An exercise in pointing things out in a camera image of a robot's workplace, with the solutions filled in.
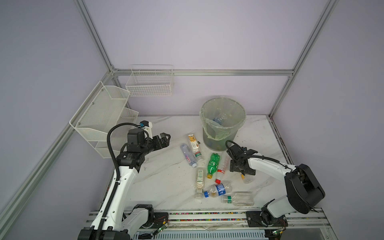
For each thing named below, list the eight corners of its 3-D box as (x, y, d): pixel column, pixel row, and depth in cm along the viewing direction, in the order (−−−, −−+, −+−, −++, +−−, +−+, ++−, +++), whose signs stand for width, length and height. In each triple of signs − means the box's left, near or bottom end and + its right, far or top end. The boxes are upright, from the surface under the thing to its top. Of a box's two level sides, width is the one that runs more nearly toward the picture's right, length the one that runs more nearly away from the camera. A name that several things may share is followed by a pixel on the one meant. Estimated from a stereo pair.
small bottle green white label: (195, 199, 81) (195, 196, 77) (195, 172, 92) (195, 168, 87) (205, 199, 81) (206, 196, 77) (204, 172, 92) (205, 168, 87)
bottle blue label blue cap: (206, 202, 80) (207, 199, 76) (203, 192, 84) (203, 189, 80) (232, 191, 84) (234, 188, 80) (228, 182, 87) (229, 179, 83)
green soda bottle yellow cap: (204, 176, 89) (204, 173, 86) (211, 155, 98) (212, 151, 95) (213, 180, 88) (214, 177, 84) (220, 158, 97) (221, 154, 94)
